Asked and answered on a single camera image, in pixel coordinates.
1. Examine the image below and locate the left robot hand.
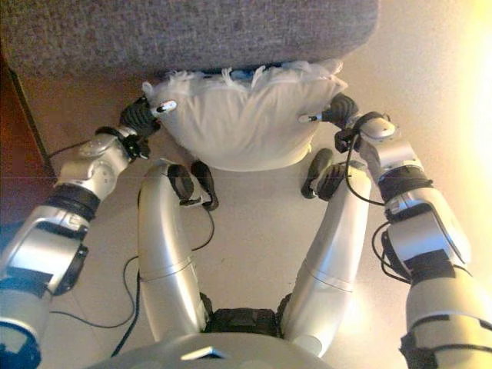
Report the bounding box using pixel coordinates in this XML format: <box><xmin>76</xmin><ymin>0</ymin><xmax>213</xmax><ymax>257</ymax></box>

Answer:
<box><xmin>119</xmin><ymin>95</ymin><xmax>178</xmax><ymax>138</ymax></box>

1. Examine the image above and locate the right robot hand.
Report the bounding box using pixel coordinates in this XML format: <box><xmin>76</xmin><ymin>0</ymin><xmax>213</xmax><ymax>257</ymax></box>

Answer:
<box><xmin>298</xmin><ymin>93</ymin><xmax>361</xmax><ymax>128</ymax></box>

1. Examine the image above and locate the white fringed cushion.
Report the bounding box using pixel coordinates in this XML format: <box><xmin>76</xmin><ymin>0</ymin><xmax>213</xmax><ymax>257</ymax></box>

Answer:
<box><xmin>141</xmin><ymin>59</ymin><xmax>349</xmax><ymax>172</ymax></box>

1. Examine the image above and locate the grey upholstered armchair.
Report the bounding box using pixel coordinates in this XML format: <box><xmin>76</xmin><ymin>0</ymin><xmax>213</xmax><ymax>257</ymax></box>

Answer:
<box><xmin>0</xmin><ymin>0</ymin><xmax>381</xmax><ymax>80</ymax></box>

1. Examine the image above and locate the silver left robot leg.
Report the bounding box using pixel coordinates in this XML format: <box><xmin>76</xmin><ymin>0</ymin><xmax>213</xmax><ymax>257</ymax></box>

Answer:
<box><xmin>136</xmin><ymin>159</ymin><xmax>220</xmax><ymax>345</ymax></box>

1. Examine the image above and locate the silver robot torso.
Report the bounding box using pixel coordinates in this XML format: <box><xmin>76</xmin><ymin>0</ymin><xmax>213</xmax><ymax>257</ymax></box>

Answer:
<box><xmin>86</xmin><ymin>291</ymin><xmax>327</xmax><ymax>369</ymax></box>

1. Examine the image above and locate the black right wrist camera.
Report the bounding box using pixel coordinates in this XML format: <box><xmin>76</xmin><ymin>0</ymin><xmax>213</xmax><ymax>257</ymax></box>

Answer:
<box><xmin>334</xmin><ymin>128</ymin><xmax>361</xmax><ymax>153</ymax></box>

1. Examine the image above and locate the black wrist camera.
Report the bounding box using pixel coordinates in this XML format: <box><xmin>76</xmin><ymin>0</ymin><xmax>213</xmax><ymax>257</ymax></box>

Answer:
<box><xmin>334</xmin><ymin>128</ymin><xmax>361</xmax><ymax>153</ymax></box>
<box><xmin>122</xmin><ymin>134</ymin><xmax>151</xmax><ymax>161</ymax></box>

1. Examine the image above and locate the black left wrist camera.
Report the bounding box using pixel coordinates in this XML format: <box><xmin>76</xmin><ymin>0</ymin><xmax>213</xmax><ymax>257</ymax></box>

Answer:
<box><xmin>122</xmin><ymin>134</ymin><xmax>151</xmax><ymax>161</ymax></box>

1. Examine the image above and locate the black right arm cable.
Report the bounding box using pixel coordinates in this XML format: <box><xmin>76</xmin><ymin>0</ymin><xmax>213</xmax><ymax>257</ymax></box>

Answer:
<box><xmin>344</xmin><ymin>122</ymin><xmax>414</xmax><ymax>285</ymax></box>

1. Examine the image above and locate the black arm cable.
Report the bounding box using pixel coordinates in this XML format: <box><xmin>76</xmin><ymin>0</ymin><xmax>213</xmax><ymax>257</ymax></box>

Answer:
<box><xmin>48</xmin><ymin>140</ymin><xmax>97</xmax><ymax>159</ymax></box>
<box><xmin>344</xmin><ymin>122</ymin><xmax>414</xmax><ymax>285</ymax></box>

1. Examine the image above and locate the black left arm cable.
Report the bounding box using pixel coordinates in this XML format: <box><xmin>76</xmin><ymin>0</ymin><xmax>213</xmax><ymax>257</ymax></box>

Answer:
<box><xmin>48</xmin><ymin>140</ymin><xmax>97</xmax><ymax>159</ymax></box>

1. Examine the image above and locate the black tether cable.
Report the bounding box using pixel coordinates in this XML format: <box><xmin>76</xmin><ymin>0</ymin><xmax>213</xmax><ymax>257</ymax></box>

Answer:
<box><xmin>49</xmin><ymin>255</ymin><xmax>142</xmax><ymax>357</ymax></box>

